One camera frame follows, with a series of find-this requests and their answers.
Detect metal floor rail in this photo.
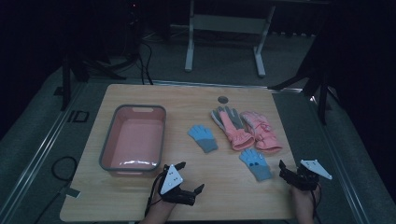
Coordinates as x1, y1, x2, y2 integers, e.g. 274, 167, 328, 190
309, 94, 373, 224
0, 82, 87, 220

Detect black hanging cables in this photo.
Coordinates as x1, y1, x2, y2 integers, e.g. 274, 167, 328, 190
135, 38, 154, 86

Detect white desk frame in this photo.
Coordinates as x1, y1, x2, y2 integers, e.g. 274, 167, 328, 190
184, 0, 277, 78

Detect pink basin with gray rim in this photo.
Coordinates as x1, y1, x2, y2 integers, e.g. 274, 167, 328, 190
99, 104, 167, 178

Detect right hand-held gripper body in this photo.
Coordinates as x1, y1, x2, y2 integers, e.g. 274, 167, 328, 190
287, 159, 333, 191

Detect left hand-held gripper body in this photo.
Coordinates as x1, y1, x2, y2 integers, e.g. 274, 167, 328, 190
159, 164, 197, 207

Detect person's left hand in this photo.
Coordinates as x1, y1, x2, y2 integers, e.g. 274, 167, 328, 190
148, 194, 180, 219

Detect black tripod stand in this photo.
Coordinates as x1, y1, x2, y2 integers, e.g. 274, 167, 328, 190
268, 59, 332, 126
53, 50, 128, 112

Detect pink glove with gray palm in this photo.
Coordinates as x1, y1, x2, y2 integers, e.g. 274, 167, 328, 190
210, 105, 256, 152

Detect black floor cable loop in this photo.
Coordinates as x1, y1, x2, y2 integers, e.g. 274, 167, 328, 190
33, 156, 79, 224

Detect blue glove with dark dots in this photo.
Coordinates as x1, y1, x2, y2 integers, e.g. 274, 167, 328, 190
238, 147, 274, 183

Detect gray tape piece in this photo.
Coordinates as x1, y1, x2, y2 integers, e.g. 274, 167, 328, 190
64, 187, 81, 199

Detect plain blue knit glove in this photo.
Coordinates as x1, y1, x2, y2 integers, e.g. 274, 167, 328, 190
187, 124, 219, 154

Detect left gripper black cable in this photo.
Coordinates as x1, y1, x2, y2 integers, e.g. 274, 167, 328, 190
144, 171, 167, 217

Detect pink padded glove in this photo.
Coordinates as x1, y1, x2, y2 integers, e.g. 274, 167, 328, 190
240, 110, 284, 154

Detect person's right hand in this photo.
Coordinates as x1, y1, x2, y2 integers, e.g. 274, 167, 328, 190
290, 185, 320, 211

